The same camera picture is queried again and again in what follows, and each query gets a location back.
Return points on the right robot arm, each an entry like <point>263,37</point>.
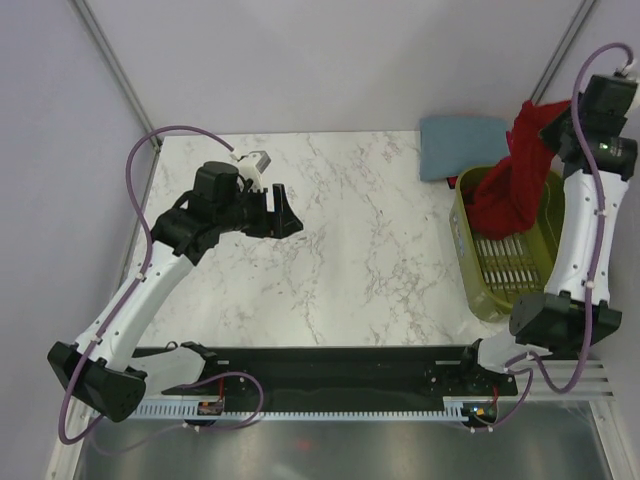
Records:
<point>572,313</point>

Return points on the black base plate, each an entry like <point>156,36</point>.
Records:
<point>358,378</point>

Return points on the aluminium frame post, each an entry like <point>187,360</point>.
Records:
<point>576,25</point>
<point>98,37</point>

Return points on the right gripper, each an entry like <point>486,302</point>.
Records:
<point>550,133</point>

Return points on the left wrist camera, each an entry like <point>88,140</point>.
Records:
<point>251,165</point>

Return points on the left aluminium frame post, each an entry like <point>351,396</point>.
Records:
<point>98,37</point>

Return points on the red t-shirt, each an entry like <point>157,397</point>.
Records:
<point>507,199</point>

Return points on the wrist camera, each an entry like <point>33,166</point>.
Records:
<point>630,73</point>
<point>251,165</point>

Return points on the white slotted cable duct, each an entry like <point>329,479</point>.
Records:
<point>195,409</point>

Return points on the right aluminium frame post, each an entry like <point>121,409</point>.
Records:
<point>576,25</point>

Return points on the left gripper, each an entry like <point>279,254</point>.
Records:
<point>279,223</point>

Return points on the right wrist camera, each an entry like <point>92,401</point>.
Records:
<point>630,73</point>

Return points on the olive green plastic basket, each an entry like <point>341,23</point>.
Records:
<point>495,273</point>

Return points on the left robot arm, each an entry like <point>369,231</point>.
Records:
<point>99,366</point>

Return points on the folded blue t-shirt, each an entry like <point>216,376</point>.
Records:
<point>451,144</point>

